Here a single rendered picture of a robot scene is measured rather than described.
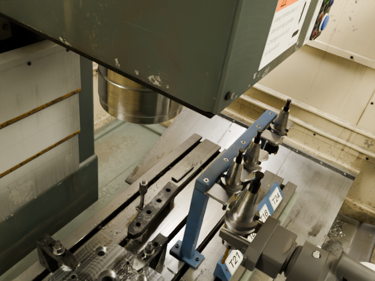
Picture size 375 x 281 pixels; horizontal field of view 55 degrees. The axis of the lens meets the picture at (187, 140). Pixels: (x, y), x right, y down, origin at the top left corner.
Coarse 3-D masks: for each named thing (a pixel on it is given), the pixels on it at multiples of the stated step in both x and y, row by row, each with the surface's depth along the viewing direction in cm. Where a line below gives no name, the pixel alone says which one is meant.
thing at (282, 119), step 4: (280, 112) 115; (284, 112) 114; (288, 112) 114; (280, 116) 115; (284, 116) 114; (288, 116) 115; (276, 120) 116; (280, 120) 115; (284, 120) 115; (276, 124) 116; (280, 124) 116; (284, 124) 116; (276, 128) 117; (280, 128) 116; (284, 128) 117
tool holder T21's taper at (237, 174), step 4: (232, 164) 91; (236, 164) 90; (240, 164) 90; (232, 168) 92; (236, 168) 91; (240, 168) 91; (228, 172) 93; (232, 172) 92; (236, 172) 91; (240, 172) 92; (228, 176) 93; (232, 176) 92; (236, 176) 92; (240, 176) 92; (228, 180) 93; (232, 180) 93; (236, 180) 93; (240, 180) 93; (232, 184) 93; (236, 184) 93
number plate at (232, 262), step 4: (232, 252) 110; (236, 252) 111; (240, 252) 112; (228, 256) 108; (232, 256) 109; (236, 256) 111; (240, 256) 112; (228, 260) 108; (232, 260) 109; (236, 260) 110; (240, 260) 112; (228, 264) 107; (232, 264) 109; (236, 264) 110; (228, 268) 107; (232, 268) 108; (236, 268) 110; (232, 272) 108
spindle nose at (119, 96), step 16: (112, 80) 58; (128, 80) 57; (112, 96) 60; (128, 96) 58; (144, 96) 58; (160, 96) 59; (112, 112) 62; (128, 112) 60; (144, 112) 60; (160, 112) 61; (176, 112) 64
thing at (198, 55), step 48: (0, 0) 57; (48, 0) 51; (96, 0) 46; (144, 0) 42; (192, 0) 38; (240, 0) 36; (96, 48) 50; (144, 48) 45; (192, 48) 41; (240, 48) 41; (288, 48) 59; (192, 96) 44
